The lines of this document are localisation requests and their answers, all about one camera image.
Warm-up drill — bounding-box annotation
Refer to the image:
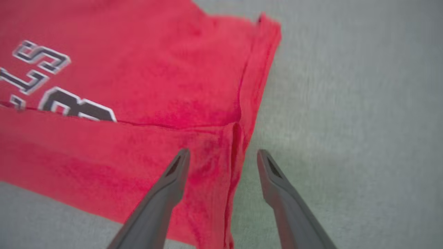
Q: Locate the red white basketball jersey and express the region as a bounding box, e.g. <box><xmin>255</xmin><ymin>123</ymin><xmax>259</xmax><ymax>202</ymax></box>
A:
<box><xmin>0</xmin><ymin>0</ymin><xmax>282</xmax><ymax>249</ymax></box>

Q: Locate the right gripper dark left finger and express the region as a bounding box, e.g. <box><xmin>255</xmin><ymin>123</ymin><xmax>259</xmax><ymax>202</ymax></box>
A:
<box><xmin>107</xmin><ymin>148</ymin><xmax>191</xmax><ymax>249</ymax></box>

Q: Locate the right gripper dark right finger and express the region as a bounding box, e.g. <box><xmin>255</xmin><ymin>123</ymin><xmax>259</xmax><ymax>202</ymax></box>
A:
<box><xmin>257</xmin><ymin>149</ymin><xmax>338</xmax><ymax>249</ymax></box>

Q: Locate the grey fabric sofa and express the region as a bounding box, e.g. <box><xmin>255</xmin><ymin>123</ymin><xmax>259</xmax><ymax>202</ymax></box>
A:
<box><xmin>0</xmin><ymin>0</ymin><xmax>443</xmax><ymax>249</ymax></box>

